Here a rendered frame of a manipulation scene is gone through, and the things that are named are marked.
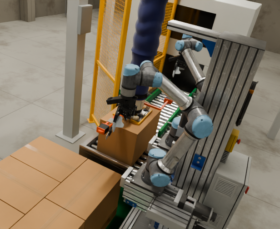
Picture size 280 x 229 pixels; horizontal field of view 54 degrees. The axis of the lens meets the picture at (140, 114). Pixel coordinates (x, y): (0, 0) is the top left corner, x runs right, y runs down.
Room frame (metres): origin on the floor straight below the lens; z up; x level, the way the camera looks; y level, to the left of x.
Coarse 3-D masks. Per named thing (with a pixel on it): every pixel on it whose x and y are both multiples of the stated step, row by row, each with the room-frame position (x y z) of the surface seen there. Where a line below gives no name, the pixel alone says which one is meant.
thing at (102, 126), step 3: (102, 123) 1.88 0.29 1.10; (99, 126) 1.82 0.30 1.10; (102, 126) 1.83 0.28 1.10; (105, 126) 1.84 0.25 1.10; (108, 126) 1.85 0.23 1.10; (96, 129) 1.81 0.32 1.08; (102, 129) 1.80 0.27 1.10; (105, 129) 1.81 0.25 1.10; (108, 129) 1.85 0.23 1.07; (105, 132) 1.81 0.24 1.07
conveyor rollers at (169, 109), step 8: (160, 96) 3.78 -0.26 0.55; (192, 96) 4.03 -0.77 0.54; (152, 104) 3.50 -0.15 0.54; (160, 104) 3.55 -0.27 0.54; (168, 104) 3.60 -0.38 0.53; (176, 104) 3.65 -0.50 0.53; (168, 112) 3.32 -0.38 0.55; (160, 120) 3.07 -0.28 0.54; (168, 128) 2.93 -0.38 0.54; (160, 136) 2.69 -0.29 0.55; (144, 152) 2.35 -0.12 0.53; (136, 168) 2.08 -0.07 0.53
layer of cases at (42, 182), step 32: (32, 160) 1.89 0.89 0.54; (64, 160) 1.97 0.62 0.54; (0, 192) 1.47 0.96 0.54; (32, 192) 1.53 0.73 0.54; (64, 192) 1.59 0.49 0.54; (96, 192) 1.66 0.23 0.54; (0, 224) 1.20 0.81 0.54; (32, 224) 1.25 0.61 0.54; (64, 224) 1.30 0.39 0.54; (96, 224) 1.55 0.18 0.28
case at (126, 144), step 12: (144, 120) 2.31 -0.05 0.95; (156, 120) 2.52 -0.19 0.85; (120, 132) 2.11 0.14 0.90; (132, 132) 2.07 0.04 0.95; (144, 132) 2.21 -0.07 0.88; (108, 144) 2.14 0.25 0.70; (120, 144) 2.10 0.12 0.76; (132, 144) 2.06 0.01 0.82; (144, 144) 2.29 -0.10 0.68; (120, 156) 2.09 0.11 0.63; (132, 156) 2.05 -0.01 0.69
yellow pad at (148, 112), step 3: (144, 108) 2.51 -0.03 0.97; (147, 111) 2.46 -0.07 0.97; (150, 111) 2.48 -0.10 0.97; (138, 114) 2.32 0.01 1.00; (147, 114) 2.40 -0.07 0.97; (141, 117) 2.32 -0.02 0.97; (144, 117) 2.34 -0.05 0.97; (132, 120) 2.23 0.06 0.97; (135, 120) 2.24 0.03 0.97; (138, 120) 2.25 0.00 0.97; (141, 120) 2.27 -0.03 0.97; (135, 123) 2.21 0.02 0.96; (138, 123) 2.21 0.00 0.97
